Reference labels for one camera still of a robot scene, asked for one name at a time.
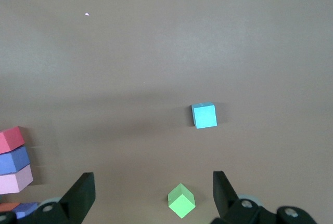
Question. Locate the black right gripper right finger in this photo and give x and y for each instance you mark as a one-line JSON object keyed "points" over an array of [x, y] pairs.
{"points": [[223, 196]]}

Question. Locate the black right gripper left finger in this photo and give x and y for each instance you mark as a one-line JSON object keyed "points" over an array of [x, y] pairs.
{"points": [[78, 199]]}

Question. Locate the purple foam cube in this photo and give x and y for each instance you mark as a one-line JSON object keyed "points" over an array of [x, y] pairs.
{"points": [[13, 160], [26, 208]]}

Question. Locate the pink foam cube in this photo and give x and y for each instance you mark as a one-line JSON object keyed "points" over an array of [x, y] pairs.
{"points": [[13, 181]]}

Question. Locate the orange foam cube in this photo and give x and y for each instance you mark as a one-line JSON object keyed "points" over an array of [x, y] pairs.
{"points": [[9, 206]]}

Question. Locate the red foam cube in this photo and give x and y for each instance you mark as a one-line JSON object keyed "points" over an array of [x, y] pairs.
{"points": [[10, 139]]}

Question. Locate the green foam cube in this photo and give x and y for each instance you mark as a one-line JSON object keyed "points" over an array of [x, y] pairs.
{"points": [[181, 203]]}

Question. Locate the light blue foam cube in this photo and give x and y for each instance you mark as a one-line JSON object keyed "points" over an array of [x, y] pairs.
{"points": [[205, 116]]}

